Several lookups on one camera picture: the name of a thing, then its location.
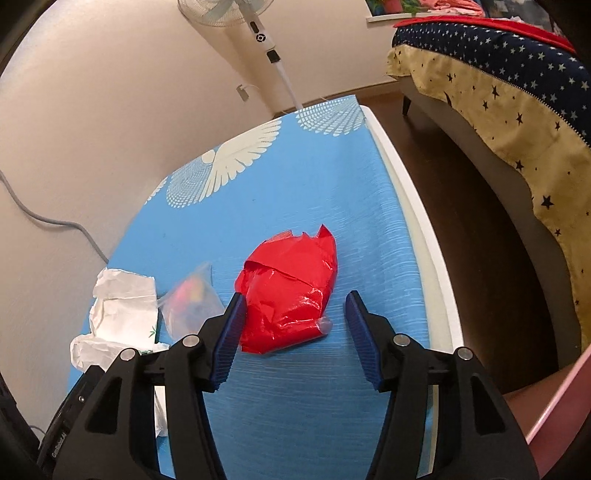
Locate white standing fan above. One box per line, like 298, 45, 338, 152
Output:
178, 0, 306, 112

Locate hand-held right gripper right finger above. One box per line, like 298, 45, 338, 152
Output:
345, 290, 541, 480

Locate grey bed frame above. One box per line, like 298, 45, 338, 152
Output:
397, 83, 580, 324

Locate clear plastic bag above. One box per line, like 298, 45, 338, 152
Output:
157, 263, 227, 348

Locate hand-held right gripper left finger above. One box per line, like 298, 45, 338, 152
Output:
53, 293, 247, 480

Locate pink clothes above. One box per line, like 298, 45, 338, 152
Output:
418, 0, 490, 17

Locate blue printed table mat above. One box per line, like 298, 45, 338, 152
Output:
76, 95, 432, 480

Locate pink plastic bin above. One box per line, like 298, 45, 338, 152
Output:
501, 344, 591, 450

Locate white table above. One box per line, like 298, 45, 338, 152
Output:
360, 104, 465, 402

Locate white plastic bag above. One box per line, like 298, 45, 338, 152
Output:
69, 268, 171, 439

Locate red blanket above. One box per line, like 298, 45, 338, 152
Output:
392, 14, 578, 51

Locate red plastic bag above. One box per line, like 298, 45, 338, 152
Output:
235, 224, 339, 356

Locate grey wall cable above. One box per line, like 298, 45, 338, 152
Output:
0, 170, 110, 269

